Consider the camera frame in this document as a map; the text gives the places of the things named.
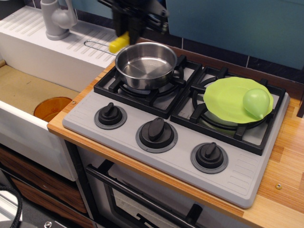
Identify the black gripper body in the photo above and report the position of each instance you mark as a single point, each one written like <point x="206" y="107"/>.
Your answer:
<point x="156" y="13"/>

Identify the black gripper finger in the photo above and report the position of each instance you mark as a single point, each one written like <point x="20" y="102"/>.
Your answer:
<point x="136" y="27"/>
<point x="120" y="22"/>

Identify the yellow toy corn cob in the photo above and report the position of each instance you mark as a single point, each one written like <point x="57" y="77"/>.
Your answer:
<point x="119" y="43"/>

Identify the stainless steel pot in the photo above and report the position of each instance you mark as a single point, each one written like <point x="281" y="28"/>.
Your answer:
<point x="146" y="65"/>

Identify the small green toy pear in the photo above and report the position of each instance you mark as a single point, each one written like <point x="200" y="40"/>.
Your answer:
<point x="256" y="102"/>

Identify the left black stove knob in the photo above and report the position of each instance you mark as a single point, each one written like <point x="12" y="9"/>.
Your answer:
<point x="110" y="117"/>

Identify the black stove knob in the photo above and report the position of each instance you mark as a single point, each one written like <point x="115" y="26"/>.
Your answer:
<point x="156" y="136"/>
<point x="110" y="117"/>
<point x="209" y="158"/>

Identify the light green plastic plate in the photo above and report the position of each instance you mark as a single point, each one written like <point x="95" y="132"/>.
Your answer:
<point x="224" y="99"/>

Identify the middle black stove knob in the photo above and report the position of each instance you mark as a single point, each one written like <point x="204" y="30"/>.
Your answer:
<point x="156" y="136"/>

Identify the grey toy stove top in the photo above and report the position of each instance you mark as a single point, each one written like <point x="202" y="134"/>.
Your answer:
<point x="238" y="183"/>

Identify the right black stove knob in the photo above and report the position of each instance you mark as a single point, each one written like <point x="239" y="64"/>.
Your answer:
<point x="209" y="158"/>

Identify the grey toy faucet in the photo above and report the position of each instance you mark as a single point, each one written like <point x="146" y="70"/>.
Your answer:
<point x="58" y="21"/>

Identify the left black burner grate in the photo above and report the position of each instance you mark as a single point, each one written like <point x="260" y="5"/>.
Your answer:
<point x="160" y="102"/>

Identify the black burner grate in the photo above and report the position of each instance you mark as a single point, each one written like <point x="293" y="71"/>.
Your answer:
<point x="255" y="137"/>
<point x="160" y="102"/>

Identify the white toy sink unit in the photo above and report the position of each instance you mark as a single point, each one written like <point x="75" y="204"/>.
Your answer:
<point x="34" y="68"/>

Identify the right black burner grate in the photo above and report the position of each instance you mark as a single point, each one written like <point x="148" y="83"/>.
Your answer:
<point x="255" y="137"/>

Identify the wooden drawer fronts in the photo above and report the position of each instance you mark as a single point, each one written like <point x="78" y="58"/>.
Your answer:
<point x="45" y="188"/>

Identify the oven door with black handle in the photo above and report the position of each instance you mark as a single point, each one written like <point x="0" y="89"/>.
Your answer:
<point x="134" y="201"/>

